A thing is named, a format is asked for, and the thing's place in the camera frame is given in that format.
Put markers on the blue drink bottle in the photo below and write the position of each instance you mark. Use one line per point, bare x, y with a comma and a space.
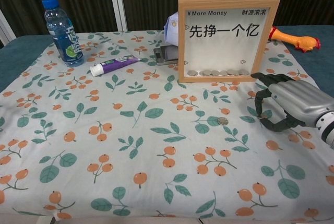
65, 38

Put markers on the silver coin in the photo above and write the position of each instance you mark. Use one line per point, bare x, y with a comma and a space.
192, 72
224, 73
243, 72
204, 72
232, 71
215, 72
222, 121

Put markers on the purple toothpaste tube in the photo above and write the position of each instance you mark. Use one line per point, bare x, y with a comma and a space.
117, 63

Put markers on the floral tablecloth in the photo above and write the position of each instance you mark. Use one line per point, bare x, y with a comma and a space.
130, 143

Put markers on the wooden frame coin bank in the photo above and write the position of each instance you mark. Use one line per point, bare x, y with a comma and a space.
182, 38

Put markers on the grey pocket digital scale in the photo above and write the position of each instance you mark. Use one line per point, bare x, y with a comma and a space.
167, 53

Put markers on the yellow rubber chicken toy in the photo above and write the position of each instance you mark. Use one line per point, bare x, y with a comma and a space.
292, 38

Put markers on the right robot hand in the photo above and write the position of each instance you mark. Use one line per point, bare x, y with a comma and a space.
295, 96

